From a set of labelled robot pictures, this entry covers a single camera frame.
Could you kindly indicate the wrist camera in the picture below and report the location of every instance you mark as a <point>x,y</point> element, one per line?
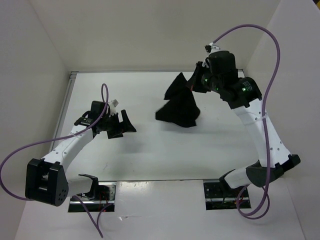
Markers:
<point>212,48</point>
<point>111,109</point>

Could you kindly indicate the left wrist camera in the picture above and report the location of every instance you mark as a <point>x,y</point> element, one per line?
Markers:
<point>111,109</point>

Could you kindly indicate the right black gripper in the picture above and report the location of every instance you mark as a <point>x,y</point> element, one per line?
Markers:
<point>193,81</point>

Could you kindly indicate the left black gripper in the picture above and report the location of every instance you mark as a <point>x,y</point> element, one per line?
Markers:
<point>120,127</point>

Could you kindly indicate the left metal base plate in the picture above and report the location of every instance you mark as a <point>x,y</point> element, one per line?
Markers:
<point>103,200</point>

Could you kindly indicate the metal base plate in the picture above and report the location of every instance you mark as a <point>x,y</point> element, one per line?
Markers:
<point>103,200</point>
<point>219,197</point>

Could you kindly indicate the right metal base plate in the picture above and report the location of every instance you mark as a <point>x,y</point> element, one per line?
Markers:
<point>219,197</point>

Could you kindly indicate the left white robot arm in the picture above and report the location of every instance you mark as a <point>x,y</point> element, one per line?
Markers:
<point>46,180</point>

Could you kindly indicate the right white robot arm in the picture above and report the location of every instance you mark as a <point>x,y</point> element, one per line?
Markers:
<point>274,159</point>

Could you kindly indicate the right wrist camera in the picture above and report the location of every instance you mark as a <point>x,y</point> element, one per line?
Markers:
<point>212,48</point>

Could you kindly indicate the black skirt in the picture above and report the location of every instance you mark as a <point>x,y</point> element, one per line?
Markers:
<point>181,108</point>

